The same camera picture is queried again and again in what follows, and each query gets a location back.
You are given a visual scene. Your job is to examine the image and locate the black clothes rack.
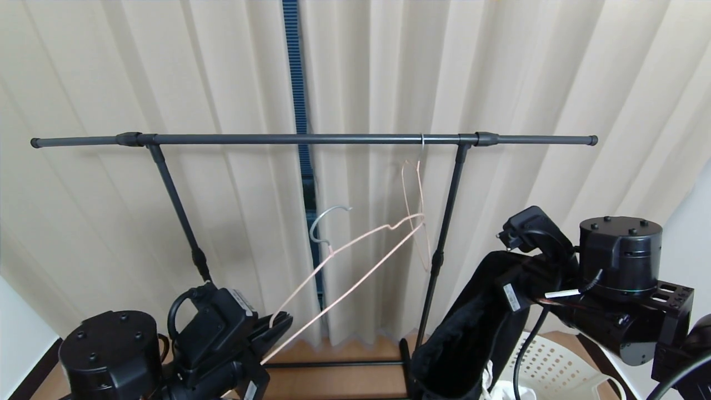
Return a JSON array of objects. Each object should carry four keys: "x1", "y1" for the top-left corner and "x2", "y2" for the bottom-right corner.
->
[{"x1": 29, "y1": 132, "x2": 599, "y2": 400}]

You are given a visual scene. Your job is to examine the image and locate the black cable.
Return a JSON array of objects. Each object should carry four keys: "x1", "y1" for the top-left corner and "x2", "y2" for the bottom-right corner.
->
[
  {"x1": 512, "y1": 304, "x2": 552, "y2": 400},
  {"x1": 644, "y1": 353, "x2": 711, "y2": 400}
]

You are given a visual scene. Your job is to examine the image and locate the beige curtain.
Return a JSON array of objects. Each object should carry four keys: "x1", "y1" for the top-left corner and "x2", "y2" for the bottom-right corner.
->
[
  {"x1": 0, "y1": 0, "x2": 323, "y2": 349},
  {"x1": 297, "y1": 0, "x2": 711, "y2": 346}
]

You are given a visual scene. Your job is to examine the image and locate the black shorts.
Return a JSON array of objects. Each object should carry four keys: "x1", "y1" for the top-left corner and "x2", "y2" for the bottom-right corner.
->
[{"x1": 410, "y1": 250, "x2": 531, "y2": 400}]

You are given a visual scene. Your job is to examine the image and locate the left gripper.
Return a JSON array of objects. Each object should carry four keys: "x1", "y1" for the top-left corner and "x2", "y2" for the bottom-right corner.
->
[{"x1": 178, "y1": 311, "x2": 294, "y2": 400}]

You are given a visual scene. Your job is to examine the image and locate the white laundry basket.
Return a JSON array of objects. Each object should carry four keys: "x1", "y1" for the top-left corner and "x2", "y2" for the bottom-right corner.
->
[{"x1": 489, "y1": 331, "x2": 627, "y2": 400}]

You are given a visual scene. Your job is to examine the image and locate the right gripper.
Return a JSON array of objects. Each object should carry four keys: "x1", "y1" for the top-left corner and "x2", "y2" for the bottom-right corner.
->
[{"x1": 493, "y1": 260, "x2": 557, "y2": 314}]

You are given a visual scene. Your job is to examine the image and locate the white garment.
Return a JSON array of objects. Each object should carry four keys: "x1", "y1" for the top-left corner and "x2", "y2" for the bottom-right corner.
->
[{"x1": 492, "y1": 381, "x2": 537, "y2": 400}]

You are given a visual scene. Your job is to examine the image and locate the pink clothes hanger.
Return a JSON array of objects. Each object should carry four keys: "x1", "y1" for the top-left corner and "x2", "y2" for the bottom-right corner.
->
[
  {"x1": 260, "y1": 206, "x2": 426, "y2": 366},
  {"x1": 402, "y1": 133, "x2": 432, "y2": 273}
]

